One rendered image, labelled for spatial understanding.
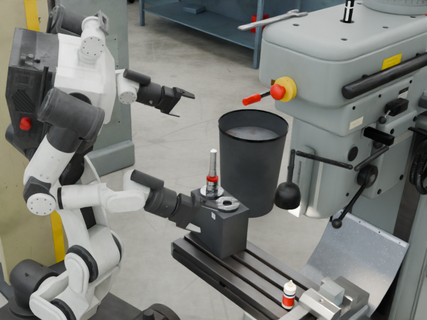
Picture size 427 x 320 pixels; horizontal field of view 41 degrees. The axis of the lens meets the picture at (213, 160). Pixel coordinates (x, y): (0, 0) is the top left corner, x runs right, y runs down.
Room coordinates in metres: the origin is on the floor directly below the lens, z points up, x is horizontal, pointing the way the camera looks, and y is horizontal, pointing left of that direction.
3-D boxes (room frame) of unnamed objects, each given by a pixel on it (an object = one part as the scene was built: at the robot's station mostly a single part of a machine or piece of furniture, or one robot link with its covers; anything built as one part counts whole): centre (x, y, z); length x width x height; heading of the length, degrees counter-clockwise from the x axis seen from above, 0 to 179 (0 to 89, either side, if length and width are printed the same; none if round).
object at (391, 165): (1.62, -0.47, 1.47); 0.24 x 0.19 x 0.26; 45
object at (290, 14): (1.45, -0.14, 1.89); 0.24 x 0.04 x 0.01; 137
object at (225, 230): (1.82, -0.03, 1.01); 0.22 x 0.12 x 0.20; 36
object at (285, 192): (1.34, -0.21, 1.45); 0.07 x 0.07 x 0.06
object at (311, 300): (1.38, -0.36, 1.00); 0.12 x 0.06 x 0.04; 44
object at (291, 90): (1.32, -0.17, 1.76); 0.06 x 0.02 x 0.06; 45
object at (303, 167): (1.41, -0.25, 1.45); 0.04 x 0.04 x 0.21; 45
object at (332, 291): (1.42, -0.40, 1.02); 0.06 x 0.05 x 0.06; 44
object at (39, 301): (1.69, 0.55, 0.68); 0.21 x 0.20 x 0.13; 56
